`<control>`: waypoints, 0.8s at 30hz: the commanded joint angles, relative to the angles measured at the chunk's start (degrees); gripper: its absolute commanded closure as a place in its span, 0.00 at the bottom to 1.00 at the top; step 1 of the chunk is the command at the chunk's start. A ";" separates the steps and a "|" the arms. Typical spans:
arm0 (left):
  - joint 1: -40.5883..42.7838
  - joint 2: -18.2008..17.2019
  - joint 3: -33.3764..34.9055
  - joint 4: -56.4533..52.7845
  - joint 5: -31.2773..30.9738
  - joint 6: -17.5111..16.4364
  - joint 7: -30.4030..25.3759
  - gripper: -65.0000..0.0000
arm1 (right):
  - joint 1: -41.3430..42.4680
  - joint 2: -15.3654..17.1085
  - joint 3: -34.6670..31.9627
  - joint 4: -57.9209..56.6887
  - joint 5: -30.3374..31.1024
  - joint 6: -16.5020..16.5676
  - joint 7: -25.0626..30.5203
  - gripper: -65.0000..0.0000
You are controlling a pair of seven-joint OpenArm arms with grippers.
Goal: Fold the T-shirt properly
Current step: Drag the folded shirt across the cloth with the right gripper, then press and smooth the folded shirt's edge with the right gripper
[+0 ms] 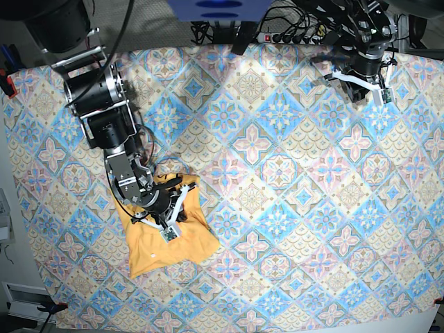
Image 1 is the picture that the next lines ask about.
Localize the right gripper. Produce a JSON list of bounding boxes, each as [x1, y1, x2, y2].
[[130, 182, 196, 243]]

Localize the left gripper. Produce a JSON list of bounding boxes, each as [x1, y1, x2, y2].
[[324, 52, 395, 105]]

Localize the yellow T-shirt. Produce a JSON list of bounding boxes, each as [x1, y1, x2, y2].
[[111, 172, 221, 280]]

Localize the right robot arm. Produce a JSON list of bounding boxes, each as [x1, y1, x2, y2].
[[1, 1, 196, 242]]

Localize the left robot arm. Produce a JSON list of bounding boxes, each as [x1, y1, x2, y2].
[[305, 1, 398, 106]]

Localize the white power strip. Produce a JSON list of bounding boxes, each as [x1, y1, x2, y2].
[[256, 32, 322, 45]]

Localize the black table clamp top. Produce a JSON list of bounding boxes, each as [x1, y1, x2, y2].
[[231, 22, 257, 56]]

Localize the patterned blue tablecloth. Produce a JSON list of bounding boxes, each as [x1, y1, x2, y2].
[[1, 45, 443, 332]]

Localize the orange black clamp bottom-left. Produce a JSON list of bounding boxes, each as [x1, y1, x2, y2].
[[37, 302, 68, 315]]

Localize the white box left edge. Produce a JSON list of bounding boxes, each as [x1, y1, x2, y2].
[[0, 189, 15, 244]]

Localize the white rail bottom-left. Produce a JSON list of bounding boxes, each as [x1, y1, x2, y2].
[[1, 282, 53, 323]]

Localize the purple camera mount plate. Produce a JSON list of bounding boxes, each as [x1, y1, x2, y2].
[[167, 0, 272, 22]]

